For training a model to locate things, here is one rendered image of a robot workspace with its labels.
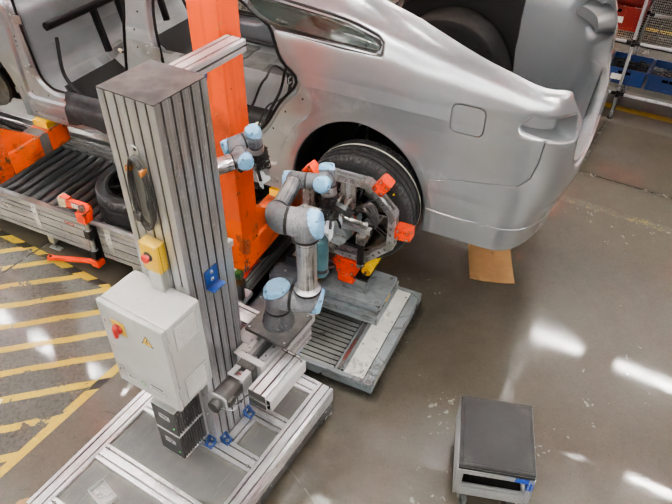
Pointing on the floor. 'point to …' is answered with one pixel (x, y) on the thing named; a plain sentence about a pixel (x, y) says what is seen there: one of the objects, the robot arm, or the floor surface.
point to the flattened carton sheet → (490, 265)
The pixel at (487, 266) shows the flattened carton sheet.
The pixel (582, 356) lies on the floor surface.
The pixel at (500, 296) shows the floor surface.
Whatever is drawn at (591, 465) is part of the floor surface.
